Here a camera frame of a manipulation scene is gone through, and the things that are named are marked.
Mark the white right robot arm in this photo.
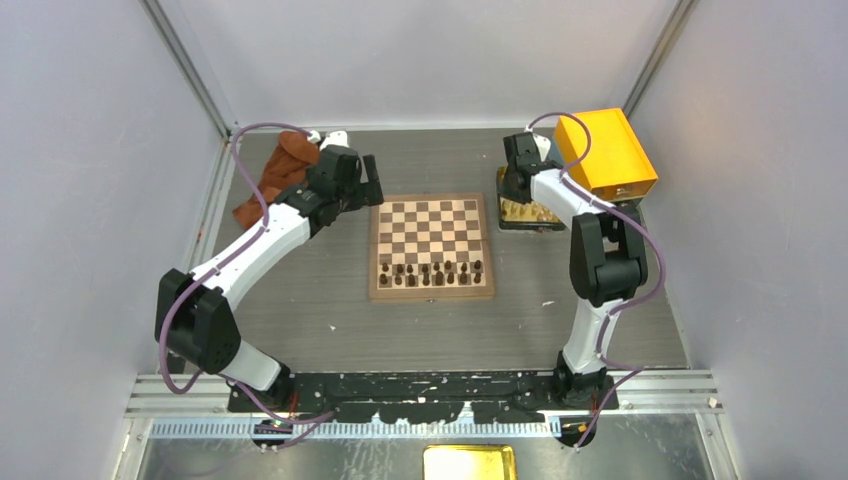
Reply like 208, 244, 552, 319
498, 132, 648, 411

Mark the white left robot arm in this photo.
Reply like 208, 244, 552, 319
154, 145, 384, 413

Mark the brown cloth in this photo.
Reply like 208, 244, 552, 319
232, 131, 319, 230

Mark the gold metal tin tray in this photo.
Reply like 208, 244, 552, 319
496, 166, 566, 233

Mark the wooden chessboard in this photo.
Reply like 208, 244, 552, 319
368, 192, 495, 302

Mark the yellow drawer box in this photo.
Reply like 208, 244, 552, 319
552, 108, 658, 203

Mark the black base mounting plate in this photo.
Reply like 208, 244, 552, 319
228, 368, 618, 425

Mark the gold tin lid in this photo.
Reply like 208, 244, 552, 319
422, 444, 517, 480

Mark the aluminium front rail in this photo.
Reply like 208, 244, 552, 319
125, 370, 723, 447

